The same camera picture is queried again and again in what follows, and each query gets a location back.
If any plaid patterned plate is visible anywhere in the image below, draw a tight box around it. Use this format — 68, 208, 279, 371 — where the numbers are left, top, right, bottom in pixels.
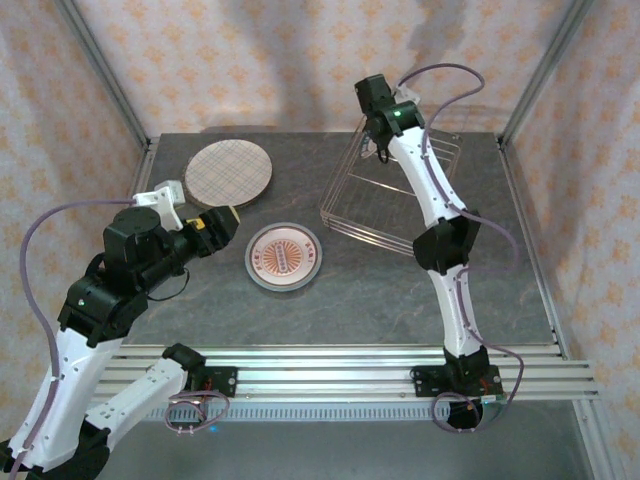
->
183, 139, 274, 210

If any plate with red shapes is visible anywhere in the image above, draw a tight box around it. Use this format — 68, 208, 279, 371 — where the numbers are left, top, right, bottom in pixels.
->
244, 221, 322, 295

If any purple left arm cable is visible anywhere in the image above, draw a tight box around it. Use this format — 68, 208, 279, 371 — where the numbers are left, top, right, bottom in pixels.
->
7, 197, 139, 480

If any metal wire dish rack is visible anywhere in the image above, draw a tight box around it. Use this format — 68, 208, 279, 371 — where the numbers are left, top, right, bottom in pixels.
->
318, 115, 466, 257

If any aluminium frame post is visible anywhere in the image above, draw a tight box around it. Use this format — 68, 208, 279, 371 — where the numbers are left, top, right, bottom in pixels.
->
52, 0, 154, 149
499, 0, 596, 144

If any short purple cable loop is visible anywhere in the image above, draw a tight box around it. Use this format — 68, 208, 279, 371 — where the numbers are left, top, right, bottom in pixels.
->
163, 390, 232, 435
432, 391, 516, 435

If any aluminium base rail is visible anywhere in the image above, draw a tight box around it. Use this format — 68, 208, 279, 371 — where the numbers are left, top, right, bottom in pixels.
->
92, 343, 601, 404

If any slotted grey cable duct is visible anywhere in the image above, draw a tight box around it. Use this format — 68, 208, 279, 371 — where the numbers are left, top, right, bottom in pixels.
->
149, 403, 451, 422

